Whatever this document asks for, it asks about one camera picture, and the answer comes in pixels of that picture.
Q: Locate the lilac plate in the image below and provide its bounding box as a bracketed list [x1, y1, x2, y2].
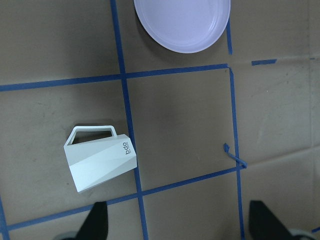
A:
[133, 0, 231, 54]

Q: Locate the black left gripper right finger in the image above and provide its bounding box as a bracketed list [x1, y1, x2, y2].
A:
[248, 200, 295, 240]

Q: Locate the white faceted mug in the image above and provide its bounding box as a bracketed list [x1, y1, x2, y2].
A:
[63, 125, 138, 193]

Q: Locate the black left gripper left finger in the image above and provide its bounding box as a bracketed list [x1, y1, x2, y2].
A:
[74, 201, 109, 240]

